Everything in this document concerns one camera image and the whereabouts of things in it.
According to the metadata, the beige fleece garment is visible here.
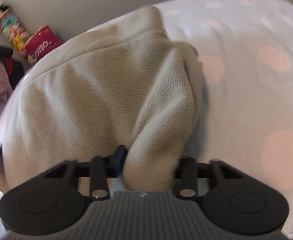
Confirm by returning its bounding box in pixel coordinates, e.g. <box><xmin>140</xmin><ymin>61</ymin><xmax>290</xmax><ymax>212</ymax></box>
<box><xmin>2</xmin><ymin>6</ymin><xmax>203</xmax><ymax>191</ymax></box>

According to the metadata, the polka dot bed sheet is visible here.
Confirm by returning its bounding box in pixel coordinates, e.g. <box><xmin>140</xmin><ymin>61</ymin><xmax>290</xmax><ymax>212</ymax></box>
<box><xmin>0</xmin><ymin>0</ymin><xmax>293</xmax><ymax>236</ymax></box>

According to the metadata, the red Lotso bag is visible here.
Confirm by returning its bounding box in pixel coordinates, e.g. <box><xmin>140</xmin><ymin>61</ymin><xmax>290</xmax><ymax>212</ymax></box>
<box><xmin>24</xmin><ymin>25</ymin><xmax>63</xmax><ymax>64</ymax></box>

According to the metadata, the pile of clothes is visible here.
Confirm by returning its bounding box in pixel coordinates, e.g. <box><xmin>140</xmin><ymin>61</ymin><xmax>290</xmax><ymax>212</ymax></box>
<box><xmin>0</xmin><ymin>46</ymin><xmax>25</xmax><ymax>101</ymax></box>

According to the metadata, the stuffed toy column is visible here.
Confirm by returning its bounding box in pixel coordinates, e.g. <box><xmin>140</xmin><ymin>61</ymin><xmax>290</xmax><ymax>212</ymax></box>
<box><xmin>0</xmin><ymin>0</ymin><xmax>31</xmax><ymax>58</ymax></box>

